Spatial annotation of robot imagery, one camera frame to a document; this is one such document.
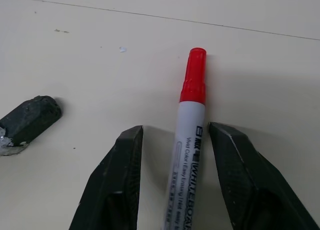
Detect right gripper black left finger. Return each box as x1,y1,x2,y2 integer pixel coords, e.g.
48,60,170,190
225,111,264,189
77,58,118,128
68,125,144,230

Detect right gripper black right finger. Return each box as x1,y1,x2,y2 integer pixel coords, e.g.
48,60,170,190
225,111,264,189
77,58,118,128
208,122,320,230

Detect red cap whiteboard marker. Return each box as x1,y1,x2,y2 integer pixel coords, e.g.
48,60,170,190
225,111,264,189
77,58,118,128
161,47,208,230

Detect small black chunky stub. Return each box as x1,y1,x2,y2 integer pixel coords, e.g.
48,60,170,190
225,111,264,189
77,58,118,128
0,95,63,157

